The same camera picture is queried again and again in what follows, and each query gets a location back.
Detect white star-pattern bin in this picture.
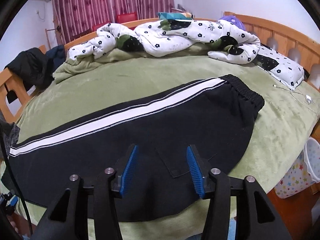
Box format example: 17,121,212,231
274,137,320,199

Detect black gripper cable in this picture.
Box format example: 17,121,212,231
0,127,34,235

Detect grey jeans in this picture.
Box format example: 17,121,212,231
1,119,20,158

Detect navy blue garment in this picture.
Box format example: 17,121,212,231
46,44,66,69

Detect black pants with white stripe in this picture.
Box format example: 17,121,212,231
9,74,265,222

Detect red chair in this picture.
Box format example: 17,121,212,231
92,21,109,31
116,12,138,24

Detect white charger with cable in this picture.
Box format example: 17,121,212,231
272,84,316,105

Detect black jacket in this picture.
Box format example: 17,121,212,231
6,48,54,90

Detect white floral pillow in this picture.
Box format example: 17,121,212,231
252,44,304,91

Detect maroon floral curtain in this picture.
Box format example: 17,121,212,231
53,0,174,43

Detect green fleece bed blanket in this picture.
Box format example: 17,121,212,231
17,45,319,191

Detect purple plush item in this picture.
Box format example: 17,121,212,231
220,15,246,30

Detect teal patterned pillow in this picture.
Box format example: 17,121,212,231
158,12,193,20

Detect white floral quilt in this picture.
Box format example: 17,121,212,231
68,19,261,64

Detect wooden coat rack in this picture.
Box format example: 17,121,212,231
44,24,61,49

